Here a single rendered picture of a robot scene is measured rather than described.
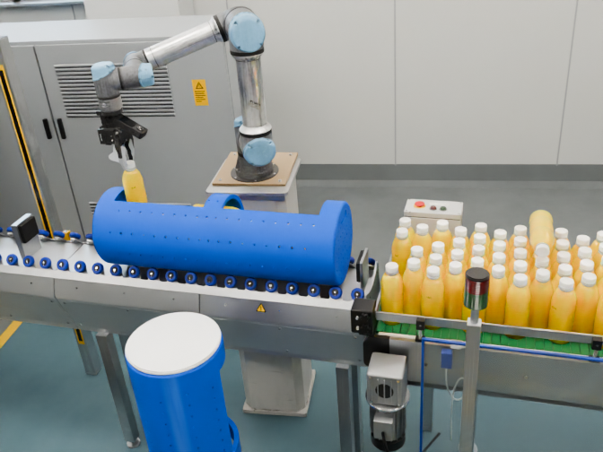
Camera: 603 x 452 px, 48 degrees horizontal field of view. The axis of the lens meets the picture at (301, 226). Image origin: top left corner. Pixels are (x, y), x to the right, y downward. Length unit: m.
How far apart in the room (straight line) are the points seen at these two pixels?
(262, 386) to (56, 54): 2.12
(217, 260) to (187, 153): 1.70
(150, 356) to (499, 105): 3.53
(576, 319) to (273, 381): 1.43
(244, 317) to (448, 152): 2.99
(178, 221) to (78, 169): 1.99
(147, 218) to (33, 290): 0.64
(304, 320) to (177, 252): 0.49
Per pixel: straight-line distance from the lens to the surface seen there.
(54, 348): 3.92
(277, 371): 3.03
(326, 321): 2.28
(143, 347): 2.01
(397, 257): 2.31
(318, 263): 2.14
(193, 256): 2.30
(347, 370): 2.46
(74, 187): 4.30
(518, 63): 4.87
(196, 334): 2.01
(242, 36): 2.26
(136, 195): 2.43
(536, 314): 2.17
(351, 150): 5.07
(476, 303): 1.83
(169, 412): 2.01
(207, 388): 1.98
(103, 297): 2.61
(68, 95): 4.05
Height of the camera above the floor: 2.25
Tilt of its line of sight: 29 degrees down
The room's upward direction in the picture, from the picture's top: 5 degrees counter-clockwise
